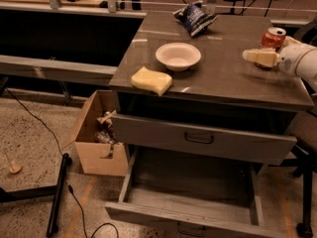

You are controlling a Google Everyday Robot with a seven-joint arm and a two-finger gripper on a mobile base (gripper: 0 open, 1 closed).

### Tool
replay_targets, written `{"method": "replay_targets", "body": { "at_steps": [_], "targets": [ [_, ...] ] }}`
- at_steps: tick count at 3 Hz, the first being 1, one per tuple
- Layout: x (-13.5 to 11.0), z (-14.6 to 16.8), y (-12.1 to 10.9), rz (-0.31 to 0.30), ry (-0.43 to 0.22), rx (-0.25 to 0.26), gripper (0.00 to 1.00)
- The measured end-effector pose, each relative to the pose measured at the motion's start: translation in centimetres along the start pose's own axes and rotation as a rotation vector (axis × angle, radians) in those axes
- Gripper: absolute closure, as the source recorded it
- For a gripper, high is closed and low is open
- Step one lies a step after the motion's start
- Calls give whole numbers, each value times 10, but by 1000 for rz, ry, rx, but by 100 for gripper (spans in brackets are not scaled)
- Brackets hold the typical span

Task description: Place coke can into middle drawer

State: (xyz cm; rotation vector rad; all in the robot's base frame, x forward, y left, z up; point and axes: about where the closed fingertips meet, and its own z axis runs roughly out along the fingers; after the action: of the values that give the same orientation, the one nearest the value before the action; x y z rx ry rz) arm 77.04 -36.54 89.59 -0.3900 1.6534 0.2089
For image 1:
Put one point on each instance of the grey drawer cabinet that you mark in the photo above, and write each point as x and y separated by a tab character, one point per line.
222	91

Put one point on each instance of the cardboard box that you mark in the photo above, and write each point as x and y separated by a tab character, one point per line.
97	158

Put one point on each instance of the grey metal bench beam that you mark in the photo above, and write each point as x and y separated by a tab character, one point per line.
77	72

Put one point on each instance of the grey top drawer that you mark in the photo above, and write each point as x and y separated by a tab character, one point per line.
202	140

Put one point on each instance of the blue chip bag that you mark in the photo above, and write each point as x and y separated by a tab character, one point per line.
194	19

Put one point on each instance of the white paper bowl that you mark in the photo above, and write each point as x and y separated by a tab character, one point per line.
178	56

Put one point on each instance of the crumpled wrappers in box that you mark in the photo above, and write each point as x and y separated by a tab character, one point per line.
105	132

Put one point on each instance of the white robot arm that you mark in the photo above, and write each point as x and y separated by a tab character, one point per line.
312	81

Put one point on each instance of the small wooden spinning top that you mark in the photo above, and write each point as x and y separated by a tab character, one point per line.
14	168

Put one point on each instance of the grey drawer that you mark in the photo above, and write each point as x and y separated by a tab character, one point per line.
202	140
194	195

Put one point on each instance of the yellow sponge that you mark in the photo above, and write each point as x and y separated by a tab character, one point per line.
154	81

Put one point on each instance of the red coke can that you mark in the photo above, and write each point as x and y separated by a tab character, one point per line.
272	40

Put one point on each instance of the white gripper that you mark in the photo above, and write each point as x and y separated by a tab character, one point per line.
291	59

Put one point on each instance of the grey middle drawer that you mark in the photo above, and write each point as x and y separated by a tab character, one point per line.
194	195

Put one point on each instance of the black stand leg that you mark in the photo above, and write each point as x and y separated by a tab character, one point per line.
54	190

